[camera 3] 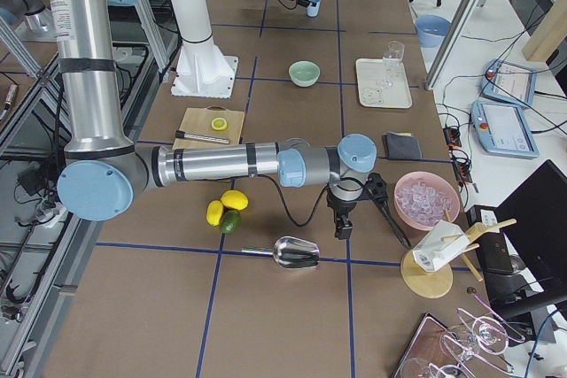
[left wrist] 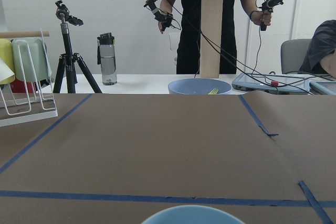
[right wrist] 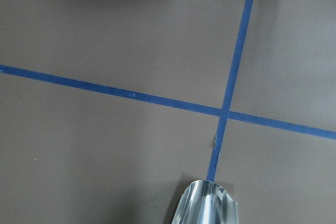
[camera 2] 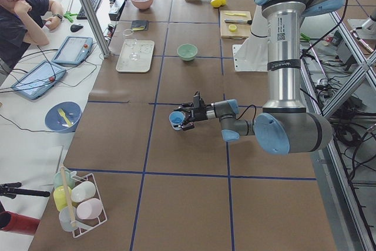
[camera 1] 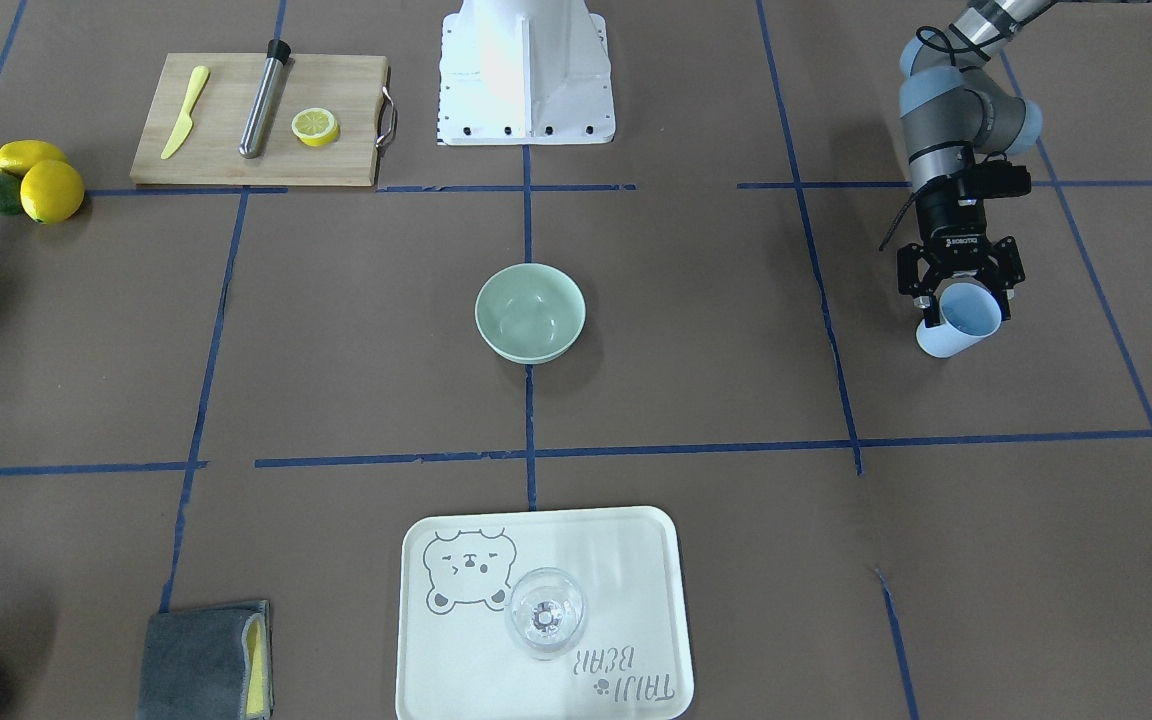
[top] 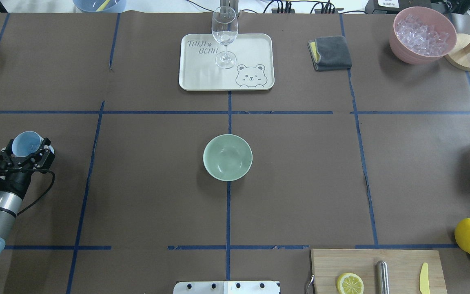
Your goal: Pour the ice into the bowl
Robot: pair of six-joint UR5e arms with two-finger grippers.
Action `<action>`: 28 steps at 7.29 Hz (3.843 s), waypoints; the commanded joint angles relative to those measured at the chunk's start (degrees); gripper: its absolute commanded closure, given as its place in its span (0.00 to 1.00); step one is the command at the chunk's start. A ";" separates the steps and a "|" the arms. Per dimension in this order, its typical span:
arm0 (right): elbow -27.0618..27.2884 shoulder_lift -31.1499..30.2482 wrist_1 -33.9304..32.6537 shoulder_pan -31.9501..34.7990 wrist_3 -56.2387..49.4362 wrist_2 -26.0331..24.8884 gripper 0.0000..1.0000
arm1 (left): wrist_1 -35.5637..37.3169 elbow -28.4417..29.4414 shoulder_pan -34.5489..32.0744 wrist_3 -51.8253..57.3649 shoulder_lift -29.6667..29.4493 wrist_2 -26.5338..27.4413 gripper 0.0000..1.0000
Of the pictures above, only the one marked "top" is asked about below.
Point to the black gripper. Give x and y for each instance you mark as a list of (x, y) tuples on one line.
[(19, 179)]

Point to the light blue cup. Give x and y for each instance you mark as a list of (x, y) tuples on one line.
[(26, 143)]

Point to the green bowl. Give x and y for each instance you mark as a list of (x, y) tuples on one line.
[(227, 157)]

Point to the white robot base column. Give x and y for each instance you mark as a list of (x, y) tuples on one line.
[(227, 287)]

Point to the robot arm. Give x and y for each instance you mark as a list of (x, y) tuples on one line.
[(12, 195)]

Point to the blue bowl with fork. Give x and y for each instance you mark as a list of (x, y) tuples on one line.
[(100, 6)]

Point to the pink bowl of ice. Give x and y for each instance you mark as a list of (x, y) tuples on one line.
[(421, 35)]

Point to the clear wine glass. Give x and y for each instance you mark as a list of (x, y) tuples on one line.
[(224, 28)]

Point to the cream bear tray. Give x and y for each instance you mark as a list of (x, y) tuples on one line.
[(254, 70)]

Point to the wooden cutting board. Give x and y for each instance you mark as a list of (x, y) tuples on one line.
[(403, 269)]

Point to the grey folded cloth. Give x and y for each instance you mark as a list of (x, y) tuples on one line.
[(330, 53)]

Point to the lemon half slice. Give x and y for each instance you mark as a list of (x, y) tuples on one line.
[(349, 283)]

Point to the yellow plastic knife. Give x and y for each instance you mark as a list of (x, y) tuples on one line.
[(424, 285)]

